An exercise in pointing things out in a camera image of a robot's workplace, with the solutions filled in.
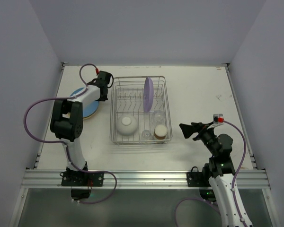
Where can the aluminium front rail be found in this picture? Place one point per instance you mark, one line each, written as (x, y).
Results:
(126, 179)

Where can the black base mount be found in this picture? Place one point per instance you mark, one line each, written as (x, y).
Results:
(195, 178)
(81, 183)

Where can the blue plate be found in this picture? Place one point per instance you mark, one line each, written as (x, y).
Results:
(89, 110)

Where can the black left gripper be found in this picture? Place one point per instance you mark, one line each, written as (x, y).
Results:
(103, 93)

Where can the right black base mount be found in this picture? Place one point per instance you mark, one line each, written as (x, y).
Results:
(195, 178)

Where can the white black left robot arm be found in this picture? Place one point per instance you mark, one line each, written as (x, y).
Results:
(67, 121)

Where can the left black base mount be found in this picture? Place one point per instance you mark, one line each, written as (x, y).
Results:
(81, 183)

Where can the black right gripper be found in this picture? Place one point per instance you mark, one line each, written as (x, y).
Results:
(198, 131)

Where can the small clear glass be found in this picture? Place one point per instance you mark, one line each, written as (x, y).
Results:
(146, 135)

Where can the yellow plate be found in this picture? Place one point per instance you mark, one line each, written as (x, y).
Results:
(89, 116)

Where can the metal wire dish rack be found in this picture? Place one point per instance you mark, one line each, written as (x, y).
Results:
(127, 99)

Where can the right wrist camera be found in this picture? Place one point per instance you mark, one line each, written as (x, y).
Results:
(218, 120)

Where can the white bowl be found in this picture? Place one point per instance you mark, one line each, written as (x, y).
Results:
(126, 125)

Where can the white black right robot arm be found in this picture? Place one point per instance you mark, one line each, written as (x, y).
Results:
(219, 173)

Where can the purple plate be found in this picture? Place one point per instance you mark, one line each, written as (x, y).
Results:
(148, 94)

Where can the brown white cup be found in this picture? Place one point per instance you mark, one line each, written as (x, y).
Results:
(160, 132)

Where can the large clear glass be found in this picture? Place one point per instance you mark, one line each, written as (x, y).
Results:
(158, 117)

